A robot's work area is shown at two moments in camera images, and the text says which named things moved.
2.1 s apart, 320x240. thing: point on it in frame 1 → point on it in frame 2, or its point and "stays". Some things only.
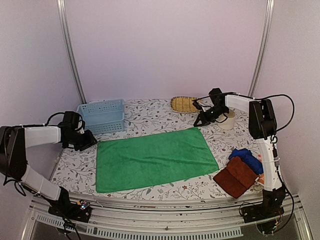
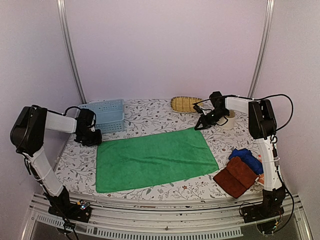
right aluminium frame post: (269, 18) stays
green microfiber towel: (149, 158) stays
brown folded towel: (236, 178) stays
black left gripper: (90, 141) → (98, 141)
